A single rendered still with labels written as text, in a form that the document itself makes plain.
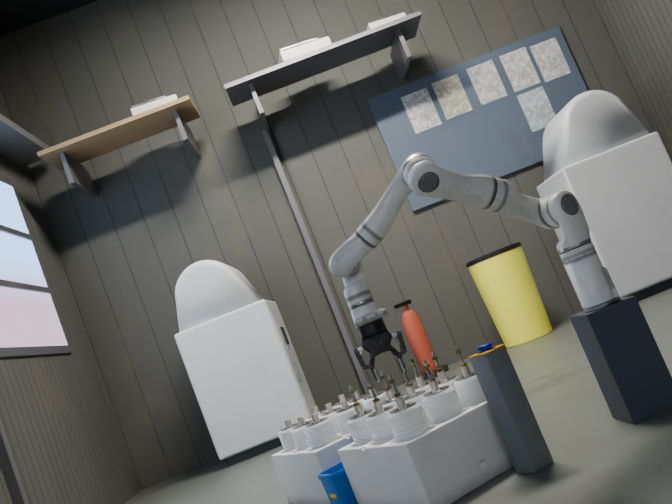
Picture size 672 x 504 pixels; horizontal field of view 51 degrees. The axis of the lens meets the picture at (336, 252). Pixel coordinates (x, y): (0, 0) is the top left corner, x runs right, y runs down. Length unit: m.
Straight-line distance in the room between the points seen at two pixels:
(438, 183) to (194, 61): 3.99
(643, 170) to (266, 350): 2.59
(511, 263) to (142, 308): 2.60
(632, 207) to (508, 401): 3.06
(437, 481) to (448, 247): 3.50
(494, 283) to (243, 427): 1.82
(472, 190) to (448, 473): 0.72
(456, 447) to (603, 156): 3.16
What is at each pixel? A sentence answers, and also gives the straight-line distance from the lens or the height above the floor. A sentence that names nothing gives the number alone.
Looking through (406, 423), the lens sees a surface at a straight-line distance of 1.87.
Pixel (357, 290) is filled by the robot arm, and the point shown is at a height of 0.58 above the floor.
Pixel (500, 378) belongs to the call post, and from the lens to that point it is 1.84.
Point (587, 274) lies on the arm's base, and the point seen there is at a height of 0.40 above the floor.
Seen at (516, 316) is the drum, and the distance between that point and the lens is 4.71.
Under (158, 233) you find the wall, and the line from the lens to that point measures 5.33.
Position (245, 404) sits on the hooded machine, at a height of 0.31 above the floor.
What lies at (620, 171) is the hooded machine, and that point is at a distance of 4.80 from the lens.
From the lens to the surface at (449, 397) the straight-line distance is 1.94.
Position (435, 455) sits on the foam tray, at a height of 0.12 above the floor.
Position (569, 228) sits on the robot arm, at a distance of 1.99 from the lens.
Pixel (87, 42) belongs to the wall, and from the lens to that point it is 5.87.
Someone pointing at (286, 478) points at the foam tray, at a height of 0.09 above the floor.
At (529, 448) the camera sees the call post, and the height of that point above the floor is 0.06.
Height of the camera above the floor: 0.49
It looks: 6 degrees up
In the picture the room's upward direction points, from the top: 22 degrees counter-clockwise
